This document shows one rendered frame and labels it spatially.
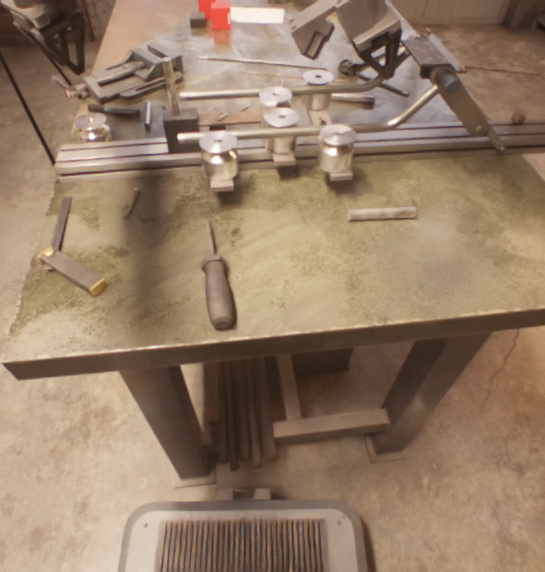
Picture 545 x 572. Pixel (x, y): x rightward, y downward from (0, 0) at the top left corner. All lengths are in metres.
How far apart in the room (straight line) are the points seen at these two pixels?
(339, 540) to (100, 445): 0.76
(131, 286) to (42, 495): 1.00
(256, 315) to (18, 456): 1.14
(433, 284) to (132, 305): 0.37
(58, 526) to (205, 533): 0.51
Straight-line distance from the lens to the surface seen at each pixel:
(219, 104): 0.78
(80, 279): 0.56
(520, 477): 1.52
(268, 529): 1.04
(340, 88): 0.75
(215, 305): 0.48
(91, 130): 0.77
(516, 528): 1.47
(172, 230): 0.61
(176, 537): 1.06
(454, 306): 0.55
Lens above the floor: 1.29
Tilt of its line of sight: 51 degrees down
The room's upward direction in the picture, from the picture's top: 1 degrees clockwise
